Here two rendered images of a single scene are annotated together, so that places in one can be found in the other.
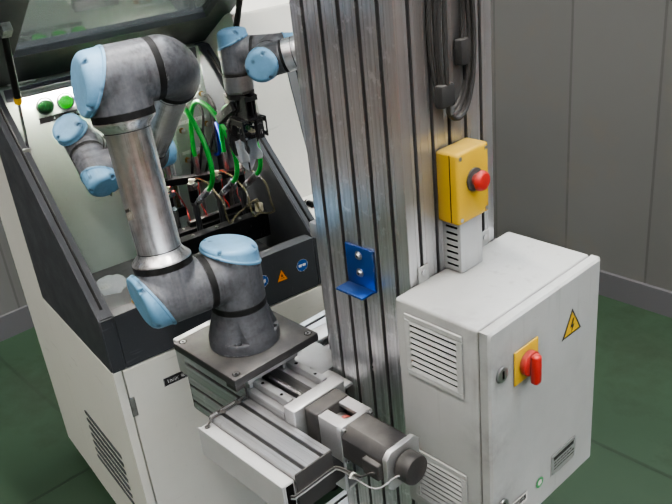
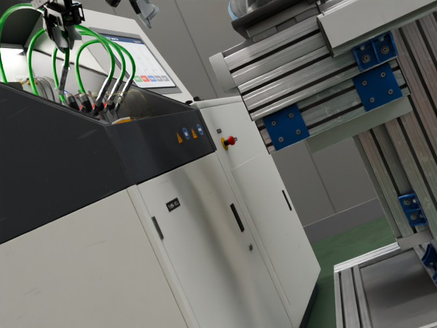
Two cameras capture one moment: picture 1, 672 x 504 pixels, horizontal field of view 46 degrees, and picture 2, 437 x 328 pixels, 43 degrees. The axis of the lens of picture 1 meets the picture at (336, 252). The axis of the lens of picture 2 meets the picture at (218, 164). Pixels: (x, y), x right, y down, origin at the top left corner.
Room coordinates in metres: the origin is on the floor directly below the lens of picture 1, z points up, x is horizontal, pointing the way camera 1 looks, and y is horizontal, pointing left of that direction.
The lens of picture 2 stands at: (0.56, 1.26, 0.78)
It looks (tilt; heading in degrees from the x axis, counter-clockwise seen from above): 1 degrees down; 323
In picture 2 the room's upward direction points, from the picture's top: 24 degrees counter-clockwise
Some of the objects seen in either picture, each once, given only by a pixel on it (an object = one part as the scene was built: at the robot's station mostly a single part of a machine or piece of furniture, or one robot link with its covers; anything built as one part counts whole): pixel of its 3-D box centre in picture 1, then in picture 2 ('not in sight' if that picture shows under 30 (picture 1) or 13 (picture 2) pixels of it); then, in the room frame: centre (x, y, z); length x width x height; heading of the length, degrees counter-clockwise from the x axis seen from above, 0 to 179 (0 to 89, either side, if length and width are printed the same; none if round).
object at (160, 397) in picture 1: (245, 421); (227, 270); (1.96, 0.33, 0.44); 0.65 x 0.02 x 0.68; 124
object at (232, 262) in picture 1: (229, 269); not in sight; (1.46, 0.22, 1.20); 0.13 x 0.12 x 0.14; 121
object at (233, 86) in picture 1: (239, 83); not in sight; (1.98, 0.19, 1.46); 0.08 x 0.08 x 0.05
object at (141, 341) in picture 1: (220, 296); (166, 142); (1.97, 0.33, 0.87); 0.62 x 0.04 x 0.16; 124
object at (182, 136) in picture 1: (194, 126); (40, 105); (2.52, 0.41, 1.20); 0.13 x 0.03 x 0.31; 124
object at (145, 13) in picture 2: (245, 156); (147, 11); (1.97, 0.20, 1.27); 0.06 x 0.03 x 0.09; 34
